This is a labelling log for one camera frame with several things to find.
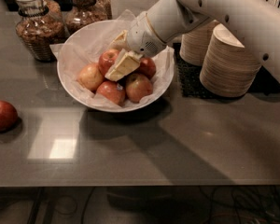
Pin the white ceramic bowl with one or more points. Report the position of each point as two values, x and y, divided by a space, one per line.
77 44

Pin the rear stack paper bowls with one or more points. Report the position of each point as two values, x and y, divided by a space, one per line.
194 45

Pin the red apple front with sticker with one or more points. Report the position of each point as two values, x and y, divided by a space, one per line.
112 91

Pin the yellow-red apple front right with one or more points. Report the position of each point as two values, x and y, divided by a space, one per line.
137 87

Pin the stack paper bowls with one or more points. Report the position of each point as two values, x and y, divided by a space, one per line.
194 45
228 68

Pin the dark red apple right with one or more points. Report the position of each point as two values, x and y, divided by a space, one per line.
147 67

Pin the yellow-red apple left in bowl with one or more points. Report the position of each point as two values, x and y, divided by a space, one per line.
90 77

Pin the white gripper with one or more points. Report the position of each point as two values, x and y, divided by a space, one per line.
141 36

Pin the white paper bowl liner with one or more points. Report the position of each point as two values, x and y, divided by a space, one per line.
87 44

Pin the glass jar of granola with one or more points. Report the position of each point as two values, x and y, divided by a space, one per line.
39 28

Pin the front stack paper bowls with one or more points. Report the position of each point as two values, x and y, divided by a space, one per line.
228 68

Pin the red apple on table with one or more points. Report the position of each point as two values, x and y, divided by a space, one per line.
8 116

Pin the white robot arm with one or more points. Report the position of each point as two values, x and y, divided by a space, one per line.
255 23

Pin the black mesh mat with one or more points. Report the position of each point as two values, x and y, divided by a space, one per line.
189 78

